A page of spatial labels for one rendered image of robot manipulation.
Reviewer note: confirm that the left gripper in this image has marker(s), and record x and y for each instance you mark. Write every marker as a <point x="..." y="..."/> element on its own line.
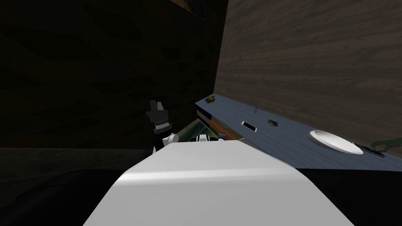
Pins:
<point x="158" y="116"/>

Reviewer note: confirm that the black and white phone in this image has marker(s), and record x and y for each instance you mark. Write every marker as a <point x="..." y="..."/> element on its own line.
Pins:
<point x="249" y="126"/>

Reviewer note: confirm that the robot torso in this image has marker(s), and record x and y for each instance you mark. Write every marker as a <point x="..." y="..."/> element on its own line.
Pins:
<point x="213" y="185"/>

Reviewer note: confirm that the clear glass object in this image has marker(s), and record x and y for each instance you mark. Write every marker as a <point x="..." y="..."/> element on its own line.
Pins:
<point x="256" y="108"/>

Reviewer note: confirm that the small blue and yellow object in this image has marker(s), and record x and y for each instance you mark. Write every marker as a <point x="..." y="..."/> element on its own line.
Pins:
<point x="273" y="122"/>

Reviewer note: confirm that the blue table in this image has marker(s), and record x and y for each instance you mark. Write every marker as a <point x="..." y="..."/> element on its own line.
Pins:
<point x="282" y="144"/>

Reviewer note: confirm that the white plate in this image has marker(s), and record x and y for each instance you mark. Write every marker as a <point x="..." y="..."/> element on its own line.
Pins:
<point x="334" y="142"/>

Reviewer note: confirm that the flat black object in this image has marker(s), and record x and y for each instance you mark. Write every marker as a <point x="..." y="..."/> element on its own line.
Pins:
<point x="369" y="149"/>

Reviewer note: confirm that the green plant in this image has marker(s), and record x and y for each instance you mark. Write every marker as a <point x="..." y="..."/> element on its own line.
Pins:
<point x="388" y="143"/>

